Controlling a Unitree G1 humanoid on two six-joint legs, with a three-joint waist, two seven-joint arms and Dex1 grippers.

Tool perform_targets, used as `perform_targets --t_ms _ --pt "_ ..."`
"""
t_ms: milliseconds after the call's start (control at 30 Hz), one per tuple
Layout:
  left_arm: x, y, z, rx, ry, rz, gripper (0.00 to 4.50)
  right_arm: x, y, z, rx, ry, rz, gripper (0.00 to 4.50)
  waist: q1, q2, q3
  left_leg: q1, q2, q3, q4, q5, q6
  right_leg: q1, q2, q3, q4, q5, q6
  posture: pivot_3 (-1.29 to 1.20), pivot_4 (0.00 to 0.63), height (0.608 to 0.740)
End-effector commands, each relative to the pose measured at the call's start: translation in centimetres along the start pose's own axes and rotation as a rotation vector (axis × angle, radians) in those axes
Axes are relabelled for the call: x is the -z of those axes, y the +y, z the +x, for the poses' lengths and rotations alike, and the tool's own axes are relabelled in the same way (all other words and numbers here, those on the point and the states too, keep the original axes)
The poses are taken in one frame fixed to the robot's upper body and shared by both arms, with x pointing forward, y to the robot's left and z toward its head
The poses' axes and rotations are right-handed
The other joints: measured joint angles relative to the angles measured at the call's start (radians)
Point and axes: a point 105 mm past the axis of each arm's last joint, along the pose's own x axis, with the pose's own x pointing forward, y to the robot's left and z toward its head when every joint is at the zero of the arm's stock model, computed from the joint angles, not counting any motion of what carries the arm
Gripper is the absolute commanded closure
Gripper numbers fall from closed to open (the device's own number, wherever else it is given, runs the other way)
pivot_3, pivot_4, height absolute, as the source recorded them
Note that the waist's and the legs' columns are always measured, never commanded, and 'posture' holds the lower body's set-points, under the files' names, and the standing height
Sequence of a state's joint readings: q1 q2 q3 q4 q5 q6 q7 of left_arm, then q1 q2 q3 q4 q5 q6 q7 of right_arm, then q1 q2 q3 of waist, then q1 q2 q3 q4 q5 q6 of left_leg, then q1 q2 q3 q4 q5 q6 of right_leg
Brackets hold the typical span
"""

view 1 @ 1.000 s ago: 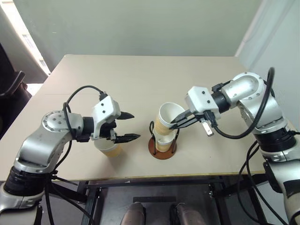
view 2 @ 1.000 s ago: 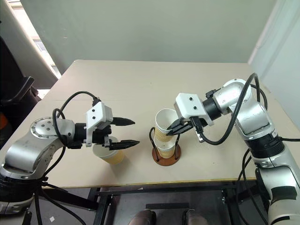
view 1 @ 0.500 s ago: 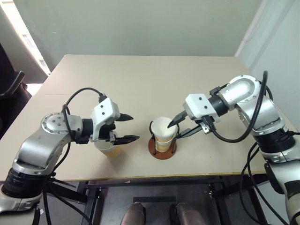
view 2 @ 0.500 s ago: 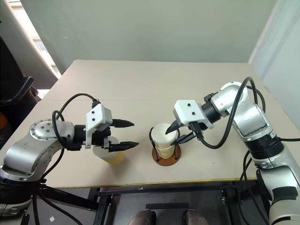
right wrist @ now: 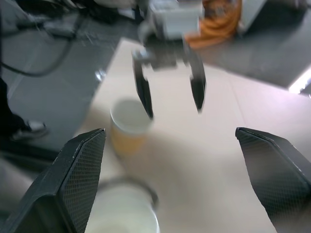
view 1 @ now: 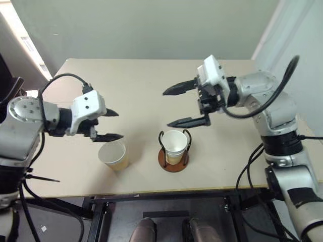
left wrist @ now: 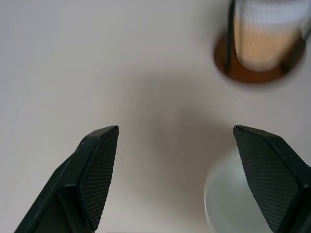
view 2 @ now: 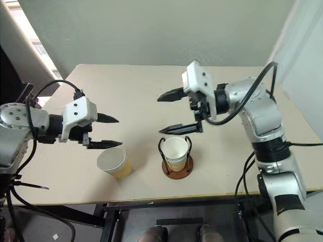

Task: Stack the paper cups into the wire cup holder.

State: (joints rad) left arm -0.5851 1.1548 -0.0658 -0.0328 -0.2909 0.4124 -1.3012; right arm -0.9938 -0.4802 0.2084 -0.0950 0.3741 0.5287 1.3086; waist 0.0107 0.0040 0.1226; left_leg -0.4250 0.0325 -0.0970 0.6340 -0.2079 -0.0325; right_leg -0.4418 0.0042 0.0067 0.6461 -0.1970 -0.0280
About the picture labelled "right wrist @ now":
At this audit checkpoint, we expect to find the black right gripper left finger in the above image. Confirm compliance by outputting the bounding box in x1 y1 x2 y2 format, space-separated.
0 128 107 233

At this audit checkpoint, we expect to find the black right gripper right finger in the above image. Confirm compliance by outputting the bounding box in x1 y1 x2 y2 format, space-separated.
235 126 311 233

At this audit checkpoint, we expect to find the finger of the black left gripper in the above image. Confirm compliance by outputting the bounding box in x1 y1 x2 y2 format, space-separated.
184 40 207 114
132 58 155 120

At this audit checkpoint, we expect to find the paper cup with orange sleeve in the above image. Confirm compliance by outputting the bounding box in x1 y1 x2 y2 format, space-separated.
109 98 155 160

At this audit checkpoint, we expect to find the orange patterned bag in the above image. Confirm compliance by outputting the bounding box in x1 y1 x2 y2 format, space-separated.
184 0 244 50

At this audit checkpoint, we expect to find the white bowl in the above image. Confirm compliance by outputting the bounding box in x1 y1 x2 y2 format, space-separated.
85 183 161 233

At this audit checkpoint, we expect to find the person's shoe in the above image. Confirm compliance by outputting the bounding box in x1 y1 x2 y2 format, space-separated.
10 120 48 142

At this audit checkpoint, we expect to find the person's dark trouser leg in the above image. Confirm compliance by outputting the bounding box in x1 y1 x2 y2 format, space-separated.
0 77 28 138

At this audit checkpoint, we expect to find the grey power strip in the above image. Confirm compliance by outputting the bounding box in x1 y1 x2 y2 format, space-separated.
44 21 76 37

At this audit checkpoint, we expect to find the black floor cable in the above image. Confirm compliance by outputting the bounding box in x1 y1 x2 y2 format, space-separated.
0 13 86 77

